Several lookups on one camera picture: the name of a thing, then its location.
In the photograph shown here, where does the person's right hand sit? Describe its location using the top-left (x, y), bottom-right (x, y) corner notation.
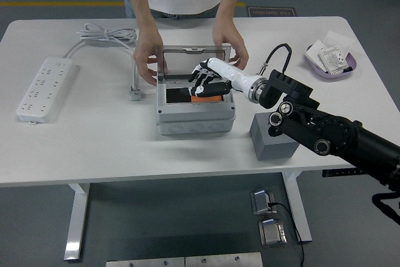
top-left (132, 29), bottom-right (169, 86)

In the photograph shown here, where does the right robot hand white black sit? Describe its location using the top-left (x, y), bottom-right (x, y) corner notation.
top-left (179, 57), bottom-right (262, 99)

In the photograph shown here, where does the person's left hand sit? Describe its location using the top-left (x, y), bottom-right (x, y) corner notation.
top-left (212, 24), bottom-right (250, 69)

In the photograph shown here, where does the transparent grey-framed box lid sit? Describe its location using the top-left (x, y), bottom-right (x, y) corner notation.
top-left (156, 44), bottom-right (232, 81)

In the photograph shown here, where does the orange cylindrical battery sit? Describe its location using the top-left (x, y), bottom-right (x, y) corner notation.
top-left (191, 94), bottom-right (225, 103)

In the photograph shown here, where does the grey plastic junction box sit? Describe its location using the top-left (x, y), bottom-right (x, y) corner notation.
top-left (155, 74), bottom-right (236, 136)

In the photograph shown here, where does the silver floor socket box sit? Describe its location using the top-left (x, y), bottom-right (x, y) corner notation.
top-left (257, 219), bottom-right (288, 246)
top-left (249, 188), bottom-right (276, 216)

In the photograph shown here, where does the dark floor sign orange text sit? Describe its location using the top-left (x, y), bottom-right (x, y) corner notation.
top-left (246, 6), bottom-right (296, 18)

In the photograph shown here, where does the plain white card packet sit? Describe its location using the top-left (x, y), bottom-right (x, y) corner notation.
top-left (305, 40), bottom-right (328, 69)

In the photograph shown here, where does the grey block with round hole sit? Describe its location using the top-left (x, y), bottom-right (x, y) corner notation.
top-left (249, 112), bottom-right (300, 161)

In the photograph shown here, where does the purple plastic tray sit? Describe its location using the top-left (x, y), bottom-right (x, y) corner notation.
top-left (304, 43), bottom-right (359, 81)

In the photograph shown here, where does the printed white label packet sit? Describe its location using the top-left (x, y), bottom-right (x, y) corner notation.
top-left (317, 45), bottom-right (353, 76)

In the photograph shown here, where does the clear plastic bag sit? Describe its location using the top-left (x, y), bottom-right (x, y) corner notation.
top-left (323, 31), bottom-right (356, 54)

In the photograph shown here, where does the white power strip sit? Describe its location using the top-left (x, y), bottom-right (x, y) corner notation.
top-left (16, 56), bottom-right (79, 124)

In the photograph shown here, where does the black table control panel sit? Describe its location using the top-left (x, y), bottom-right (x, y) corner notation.
top-left (322, 168), bottom-right (366, 178)

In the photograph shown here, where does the white table leg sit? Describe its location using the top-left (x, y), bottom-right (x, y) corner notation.
top-left (64, 182), bottom-right (91, 261)
top-left (281, 171), bottom-right (313, 243)

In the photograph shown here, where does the grey metal plate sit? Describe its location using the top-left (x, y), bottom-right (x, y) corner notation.
top-left (184, 252), bottom-right (263, 267)
top-left (106, 257), bottom-right (186, 267)

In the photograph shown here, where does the white power cord with plug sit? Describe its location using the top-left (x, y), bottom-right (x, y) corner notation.
top-left (64, 23), bottom-right (145, 102)

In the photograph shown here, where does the black floor cable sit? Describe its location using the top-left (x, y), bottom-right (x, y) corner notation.
top-left (267, 201), bottom-right (306, 267)

